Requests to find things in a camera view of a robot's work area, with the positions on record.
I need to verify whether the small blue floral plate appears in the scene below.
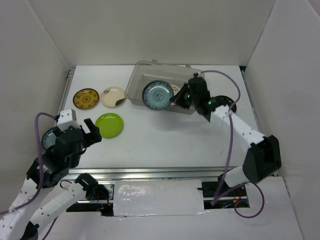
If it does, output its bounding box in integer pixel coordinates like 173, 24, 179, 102
142, 80, 174, 111

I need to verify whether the cream plate with black brushstroke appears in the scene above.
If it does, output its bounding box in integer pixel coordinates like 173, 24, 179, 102
170, 84, 181, 95

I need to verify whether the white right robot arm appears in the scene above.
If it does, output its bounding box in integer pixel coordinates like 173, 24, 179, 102
170, 84, 282, 196

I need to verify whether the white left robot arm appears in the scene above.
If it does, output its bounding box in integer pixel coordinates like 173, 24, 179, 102
0, 118, 102, 240

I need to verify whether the clear plastic bin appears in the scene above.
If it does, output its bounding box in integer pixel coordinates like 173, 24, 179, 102
125, 60, 205, 115

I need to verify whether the lime green plate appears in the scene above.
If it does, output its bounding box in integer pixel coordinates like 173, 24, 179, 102
95, 112, 124, 139

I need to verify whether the large blue floral plate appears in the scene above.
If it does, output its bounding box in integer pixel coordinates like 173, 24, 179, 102
41, 126, 59, 150

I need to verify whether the yellow patterned plate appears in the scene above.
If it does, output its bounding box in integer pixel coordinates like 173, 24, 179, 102
72, 88, 100, 110

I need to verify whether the cream plate with dark brushstroke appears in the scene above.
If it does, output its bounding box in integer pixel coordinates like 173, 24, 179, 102
100, 86, 126, 108

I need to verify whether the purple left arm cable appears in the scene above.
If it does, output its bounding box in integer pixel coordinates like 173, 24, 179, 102
0, 112, 63, 240

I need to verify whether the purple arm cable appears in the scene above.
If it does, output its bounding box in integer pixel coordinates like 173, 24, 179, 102
197, 70, 265, 219
0, 112, 63, 240

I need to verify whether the aluminium table rail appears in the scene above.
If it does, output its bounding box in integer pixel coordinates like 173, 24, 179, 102
64, 166, 273, 181

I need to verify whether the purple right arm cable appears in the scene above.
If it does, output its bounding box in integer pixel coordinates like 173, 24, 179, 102
197, 70, 265, 219

